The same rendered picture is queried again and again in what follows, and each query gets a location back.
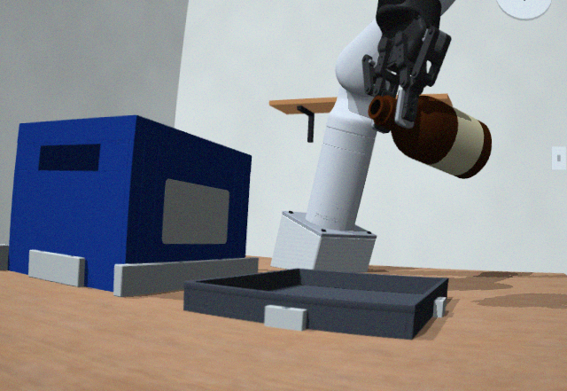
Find brown glass bottle with cream label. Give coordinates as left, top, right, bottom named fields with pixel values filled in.
left=368, top=95, right=492, bottom=179

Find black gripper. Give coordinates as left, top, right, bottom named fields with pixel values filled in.
left=362, top=0, right=452, bottom=129

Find blue crate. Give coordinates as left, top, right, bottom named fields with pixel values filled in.
left=8, top=115, right=252, bottom=292

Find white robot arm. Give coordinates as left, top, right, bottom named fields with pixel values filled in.
left=306, top=19, right=382, bottom=231

